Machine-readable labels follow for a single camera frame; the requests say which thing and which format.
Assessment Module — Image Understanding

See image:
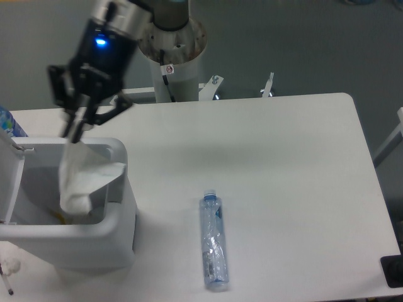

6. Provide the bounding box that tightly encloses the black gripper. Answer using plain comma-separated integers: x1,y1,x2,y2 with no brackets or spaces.
47,20,137,142

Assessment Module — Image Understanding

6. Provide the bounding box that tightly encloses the white plastic wrapper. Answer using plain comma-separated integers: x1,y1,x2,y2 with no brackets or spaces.
59,141,126,216

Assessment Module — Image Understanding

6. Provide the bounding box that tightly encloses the clear plastic water bottle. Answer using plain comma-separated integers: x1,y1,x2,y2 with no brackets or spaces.
199,189,229,290

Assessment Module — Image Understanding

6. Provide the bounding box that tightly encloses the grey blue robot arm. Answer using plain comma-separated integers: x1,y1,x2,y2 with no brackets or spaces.
47,1,189,143

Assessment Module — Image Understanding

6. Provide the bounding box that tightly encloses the trash inside can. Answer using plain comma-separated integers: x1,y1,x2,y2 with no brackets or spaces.
45,208,74,225

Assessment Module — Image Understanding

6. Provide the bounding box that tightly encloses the white trash can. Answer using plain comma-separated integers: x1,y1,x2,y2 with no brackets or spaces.
1,133,137,269

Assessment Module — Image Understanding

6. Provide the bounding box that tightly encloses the blue patterned container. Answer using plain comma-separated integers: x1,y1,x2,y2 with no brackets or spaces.
0,106,28,137

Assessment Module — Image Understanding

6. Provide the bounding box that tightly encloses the white crumpled tissue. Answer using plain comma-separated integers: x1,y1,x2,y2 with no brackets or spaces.
1,258,21,276

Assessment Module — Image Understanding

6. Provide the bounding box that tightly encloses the black device at table edge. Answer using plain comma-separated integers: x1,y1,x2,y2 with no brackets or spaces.
380,255,402,288

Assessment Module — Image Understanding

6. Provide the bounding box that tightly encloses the black cable on pedestal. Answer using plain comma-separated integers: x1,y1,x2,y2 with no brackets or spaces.
159,49,176,103

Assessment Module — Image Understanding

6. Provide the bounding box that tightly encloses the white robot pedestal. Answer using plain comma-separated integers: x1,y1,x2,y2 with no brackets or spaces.
139,18,207,103

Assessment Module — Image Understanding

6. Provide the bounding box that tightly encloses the white pedestal foot bracket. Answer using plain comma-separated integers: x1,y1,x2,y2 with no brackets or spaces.
123,72,275,104

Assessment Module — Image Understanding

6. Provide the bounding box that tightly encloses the white metal frame right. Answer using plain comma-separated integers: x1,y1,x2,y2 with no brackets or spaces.
373,108,402,168

